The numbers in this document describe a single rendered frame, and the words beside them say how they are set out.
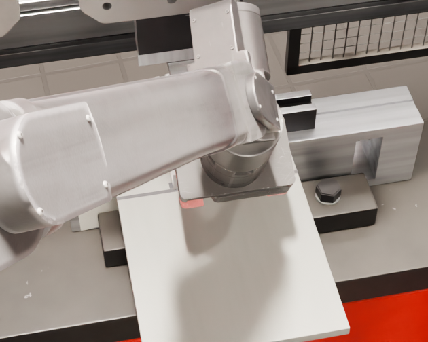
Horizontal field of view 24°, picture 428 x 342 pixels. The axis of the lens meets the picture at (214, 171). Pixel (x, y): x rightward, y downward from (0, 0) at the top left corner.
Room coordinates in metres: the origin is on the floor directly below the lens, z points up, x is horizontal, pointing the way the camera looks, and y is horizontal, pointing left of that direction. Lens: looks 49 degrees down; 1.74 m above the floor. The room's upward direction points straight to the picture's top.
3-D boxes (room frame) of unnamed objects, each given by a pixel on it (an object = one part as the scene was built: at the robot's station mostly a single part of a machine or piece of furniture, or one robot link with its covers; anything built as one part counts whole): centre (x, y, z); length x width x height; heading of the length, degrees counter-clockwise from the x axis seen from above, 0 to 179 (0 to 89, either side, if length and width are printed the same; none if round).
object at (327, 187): (0.69, -0.12, 0.91); 0.03 x 0.03 x 0.02
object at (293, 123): (0.72, -0.01, 0.99); 0.20 x 0.03 x 0.03; 101
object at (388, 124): (0.73, -0.03, 0.92); 0.39 x 0.06 x 0.10; 101
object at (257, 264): (0.57, 0.00, 1.00); 0.26 x 0.18 x 0.01; 11
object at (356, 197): (0.67, -0.03, 0.89); 0.30 x 0.05 x 0.03; 101
